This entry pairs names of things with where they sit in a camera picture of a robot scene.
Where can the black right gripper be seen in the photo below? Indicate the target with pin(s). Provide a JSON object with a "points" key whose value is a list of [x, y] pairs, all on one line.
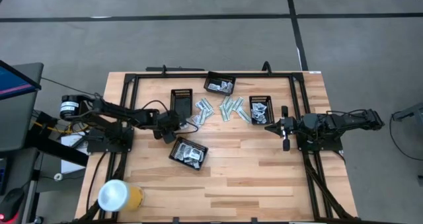
{"points": [[291, 126]]}

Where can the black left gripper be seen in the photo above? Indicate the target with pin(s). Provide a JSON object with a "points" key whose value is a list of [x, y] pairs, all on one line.
{"points": [[167, 123]]}

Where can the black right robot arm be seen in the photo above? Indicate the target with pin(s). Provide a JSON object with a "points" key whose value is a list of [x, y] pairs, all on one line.
{"points": [[347, 121]]}

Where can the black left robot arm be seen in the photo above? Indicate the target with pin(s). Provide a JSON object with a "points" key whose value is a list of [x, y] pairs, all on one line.
{"points": [[115, 111]]}

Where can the black slotted plastic basket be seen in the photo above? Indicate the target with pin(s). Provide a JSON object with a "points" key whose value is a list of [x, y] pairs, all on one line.
{"points": [[181, 96], [211, 77], [175, 161], [271, 111]]}

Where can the black table clamp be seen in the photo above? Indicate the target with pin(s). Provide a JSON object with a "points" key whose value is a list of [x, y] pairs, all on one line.
{"points": [[164, 71], [267, 68]]}

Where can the black flat bar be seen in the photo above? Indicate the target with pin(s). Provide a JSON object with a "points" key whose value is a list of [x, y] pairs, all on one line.
{"points": [[175, 69]]}

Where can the yellow tub with white lid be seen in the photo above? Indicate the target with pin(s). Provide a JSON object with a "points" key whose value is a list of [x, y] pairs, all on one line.
{"points": [[114, 195]]}

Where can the white paper sheet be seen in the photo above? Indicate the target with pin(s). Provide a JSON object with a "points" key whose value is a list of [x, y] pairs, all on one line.
{"points": [[72, 166]]}

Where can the black desk support beam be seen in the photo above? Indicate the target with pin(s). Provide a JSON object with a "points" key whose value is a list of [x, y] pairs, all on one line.
{"points": [[56, 149]]}

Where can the grey stand base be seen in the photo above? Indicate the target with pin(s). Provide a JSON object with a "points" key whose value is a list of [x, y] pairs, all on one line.
{"points": [[409, 113]]}

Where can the computer monitor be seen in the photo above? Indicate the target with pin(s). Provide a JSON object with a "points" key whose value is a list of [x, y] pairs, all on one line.
{"points": [[16, 82]]}

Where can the black computer mouse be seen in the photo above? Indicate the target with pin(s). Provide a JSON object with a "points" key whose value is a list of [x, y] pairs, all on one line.
{"points": [[11, 204]]}

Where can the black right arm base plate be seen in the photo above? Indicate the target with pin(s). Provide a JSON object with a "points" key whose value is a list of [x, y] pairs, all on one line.
{"points": [[330, 146]]}

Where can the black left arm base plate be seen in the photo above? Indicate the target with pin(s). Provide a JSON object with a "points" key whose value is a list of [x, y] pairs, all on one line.
{"points": [[109, 148]]}

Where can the black table edge bracket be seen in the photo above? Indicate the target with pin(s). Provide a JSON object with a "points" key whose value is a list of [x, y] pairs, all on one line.
{"points": [[254, 220], [176, 220]]}

